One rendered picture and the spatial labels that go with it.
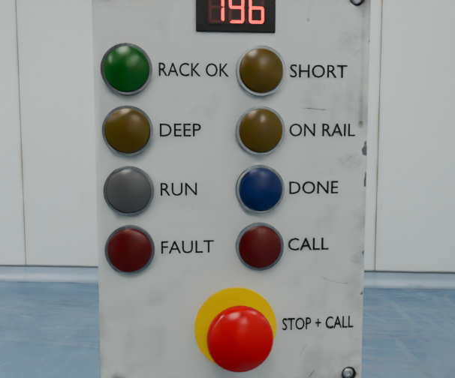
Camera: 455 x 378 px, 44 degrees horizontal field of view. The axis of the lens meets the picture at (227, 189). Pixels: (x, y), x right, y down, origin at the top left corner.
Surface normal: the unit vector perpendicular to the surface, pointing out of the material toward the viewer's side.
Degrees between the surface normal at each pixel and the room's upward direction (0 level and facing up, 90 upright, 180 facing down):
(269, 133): 91
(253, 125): 89
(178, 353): 90
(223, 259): 90
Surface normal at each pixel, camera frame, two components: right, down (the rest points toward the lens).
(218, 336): -0.30, -0.01
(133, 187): 0.16, 0.07
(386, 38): -0.07, 0.11
